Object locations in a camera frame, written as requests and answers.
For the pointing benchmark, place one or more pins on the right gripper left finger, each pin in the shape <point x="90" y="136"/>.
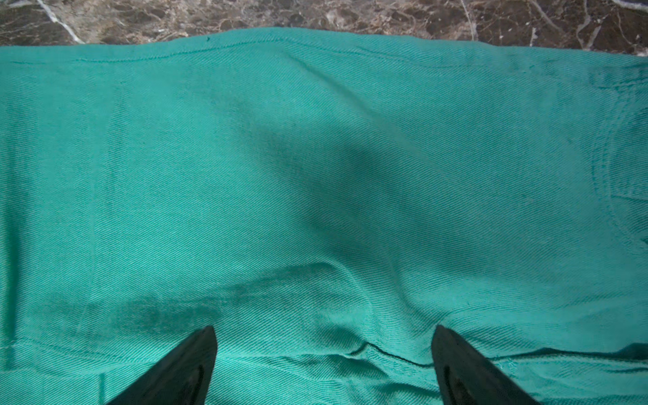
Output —
<point x="182" y="377"/>

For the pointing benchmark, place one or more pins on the green long pants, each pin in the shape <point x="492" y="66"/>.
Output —
<point x="324" y="200"/>

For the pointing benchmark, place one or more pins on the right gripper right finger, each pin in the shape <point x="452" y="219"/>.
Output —
<point x="465" y="376"/>

